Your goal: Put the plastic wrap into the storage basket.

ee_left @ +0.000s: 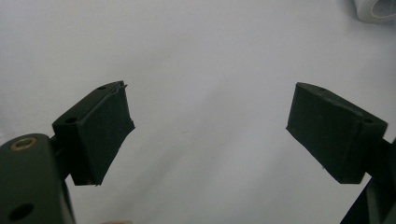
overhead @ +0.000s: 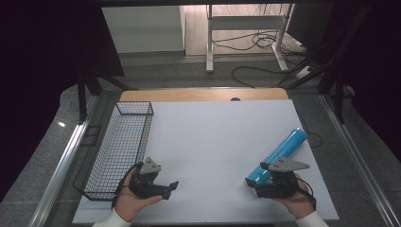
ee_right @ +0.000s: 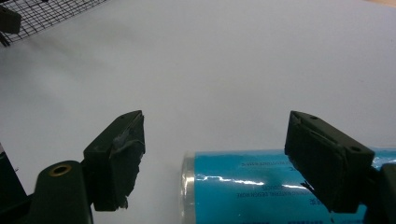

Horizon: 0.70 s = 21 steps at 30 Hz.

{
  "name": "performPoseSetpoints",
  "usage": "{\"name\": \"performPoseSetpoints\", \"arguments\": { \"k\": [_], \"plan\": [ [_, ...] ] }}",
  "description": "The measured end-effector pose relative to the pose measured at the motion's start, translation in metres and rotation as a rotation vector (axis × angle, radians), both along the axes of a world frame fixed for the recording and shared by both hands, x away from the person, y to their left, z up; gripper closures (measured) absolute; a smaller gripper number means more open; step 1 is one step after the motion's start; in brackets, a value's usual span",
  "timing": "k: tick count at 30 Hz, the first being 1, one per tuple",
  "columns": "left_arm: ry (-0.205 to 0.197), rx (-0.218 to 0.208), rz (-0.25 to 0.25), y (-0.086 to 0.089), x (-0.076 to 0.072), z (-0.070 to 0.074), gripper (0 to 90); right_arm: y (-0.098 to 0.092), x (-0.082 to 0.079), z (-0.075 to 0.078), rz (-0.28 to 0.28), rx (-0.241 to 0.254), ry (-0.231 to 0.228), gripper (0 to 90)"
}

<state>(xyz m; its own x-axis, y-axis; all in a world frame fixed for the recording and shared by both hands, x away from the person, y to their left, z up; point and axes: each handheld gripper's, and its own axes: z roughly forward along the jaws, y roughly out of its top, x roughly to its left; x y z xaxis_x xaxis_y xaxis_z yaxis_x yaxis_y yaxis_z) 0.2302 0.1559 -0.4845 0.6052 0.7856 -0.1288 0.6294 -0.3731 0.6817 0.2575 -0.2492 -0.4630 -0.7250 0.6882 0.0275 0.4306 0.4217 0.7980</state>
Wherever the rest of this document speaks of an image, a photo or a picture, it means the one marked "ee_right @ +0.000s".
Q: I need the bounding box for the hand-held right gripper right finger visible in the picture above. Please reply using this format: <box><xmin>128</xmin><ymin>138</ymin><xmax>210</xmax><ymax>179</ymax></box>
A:
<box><xmin>284</xmin><ymin>110</ymin><xmax>375</xmax><ymax>215</ymax></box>

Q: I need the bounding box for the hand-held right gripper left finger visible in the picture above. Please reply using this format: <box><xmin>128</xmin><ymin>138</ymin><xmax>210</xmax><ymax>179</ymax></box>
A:
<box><xmin>82</xmin><ymin>109</ymin><xmax>147</xmax><ymax>213</ymax></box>

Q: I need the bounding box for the black wire mesh basket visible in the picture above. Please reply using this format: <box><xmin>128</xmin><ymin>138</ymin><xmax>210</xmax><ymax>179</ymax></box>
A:
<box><xmin>0</xmin><ymin>0</ymin><xmax>108</xmax><ymax>47</ymax></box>

